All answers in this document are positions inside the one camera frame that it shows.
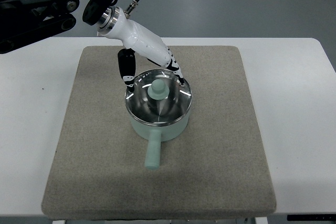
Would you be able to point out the grey felt mat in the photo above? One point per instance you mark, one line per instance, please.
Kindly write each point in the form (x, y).
(215, 169)

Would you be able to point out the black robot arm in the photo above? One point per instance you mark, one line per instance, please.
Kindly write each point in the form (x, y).
(24, 22)

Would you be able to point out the glass lid with green knob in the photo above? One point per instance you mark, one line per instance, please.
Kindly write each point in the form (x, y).
(158, 98)

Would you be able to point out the black table control panel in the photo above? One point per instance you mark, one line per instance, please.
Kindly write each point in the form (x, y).
(317, 217)

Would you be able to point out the mint green saucepan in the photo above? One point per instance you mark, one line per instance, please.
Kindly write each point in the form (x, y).
(157, 129)

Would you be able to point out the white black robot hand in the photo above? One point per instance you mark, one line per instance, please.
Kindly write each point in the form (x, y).
(136, 39)

